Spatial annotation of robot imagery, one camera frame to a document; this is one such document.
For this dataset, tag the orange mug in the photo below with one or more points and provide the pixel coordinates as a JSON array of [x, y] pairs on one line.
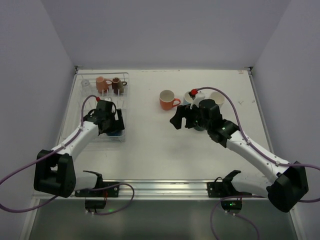
[[167, 100]]

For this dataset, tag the right round controller board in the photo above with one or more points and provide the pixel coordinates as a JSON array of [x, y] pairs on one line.
[[232, 206]]

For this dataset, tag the dark blue mug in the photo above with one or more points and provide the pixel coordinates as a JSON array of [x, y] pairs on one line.
[[116, 133]]

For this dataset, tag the white mug gold rim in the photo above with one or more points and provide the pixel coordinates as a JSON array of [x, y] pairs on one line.
[[218, 97]]

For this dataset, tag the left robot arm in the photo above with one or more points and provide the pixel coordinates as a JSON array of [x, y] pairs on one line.
[[55, 172]]

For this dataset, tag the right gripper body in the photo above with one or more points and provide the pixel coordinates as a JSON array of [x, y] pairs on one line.
[[188, 119]]

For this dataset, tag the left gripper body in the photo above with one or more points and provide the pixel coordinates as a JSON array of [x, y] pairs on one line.
[[116, 124]]

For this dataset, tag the white wire dish rack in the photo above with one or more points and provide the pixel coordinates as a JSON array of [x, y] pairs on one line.
[[101, 98]]

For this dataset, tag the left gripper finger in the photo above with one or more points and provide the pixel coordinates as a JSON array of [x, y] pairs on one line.
[[104, 127], [119, 122]]

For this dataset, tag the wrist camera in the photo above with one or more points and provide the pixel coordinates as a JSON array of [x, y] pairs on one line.
[[107, 99], [197, 96]]

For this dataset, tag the brown mug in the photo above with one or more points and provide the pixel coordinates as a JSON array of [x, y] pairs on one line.
[[118, 86]]

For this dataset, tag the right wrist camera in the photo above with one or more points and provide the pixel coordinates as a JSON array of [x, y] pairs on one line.
[[197, 96]]

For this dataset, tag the light blue mug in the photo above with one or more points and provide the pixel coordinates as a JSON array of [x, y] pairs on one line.
[[187, 99]]

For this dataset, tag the left black controller box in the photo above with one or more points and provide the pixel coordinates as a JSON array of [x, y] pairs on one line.
[[94, 205]]

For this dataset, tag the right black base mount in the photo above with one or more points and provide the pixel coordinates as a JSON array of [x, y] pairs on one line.
[[222, 187]]

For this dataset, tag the clear glass cup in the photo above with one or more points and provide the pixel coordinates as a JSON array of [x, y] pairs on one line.
[[85, 88]]

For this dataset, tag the dark green mug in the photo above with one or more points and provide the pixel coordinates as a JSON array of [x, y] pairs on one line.
[[198, 128]]

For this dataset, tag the aluminium rail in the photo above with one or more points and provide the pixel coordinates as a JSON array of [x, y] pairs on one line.
[[169, 189]]

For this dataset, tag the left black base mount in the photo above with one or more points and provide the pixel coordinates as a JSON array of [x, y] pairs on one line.
[[103, 189]]

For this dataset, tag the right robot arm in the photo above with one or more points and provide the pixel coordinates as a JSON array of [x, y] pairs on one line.
[[282, 184]]

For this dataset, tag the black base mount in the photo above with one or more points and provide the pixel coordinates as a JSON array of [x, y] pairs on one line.
[[103, 189], [222, 187]]

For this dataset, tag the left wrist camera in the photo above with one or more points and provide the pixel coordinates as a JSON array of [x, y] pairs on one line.
[[107, 99]]

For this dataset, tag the pink mug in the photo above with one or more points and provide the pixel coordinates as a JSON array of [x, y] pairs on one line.
[[102, 84]]

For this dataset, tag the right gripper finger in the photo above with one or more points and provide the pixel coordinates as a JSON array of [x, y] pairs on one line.
[[182, 111], [176, 120]]

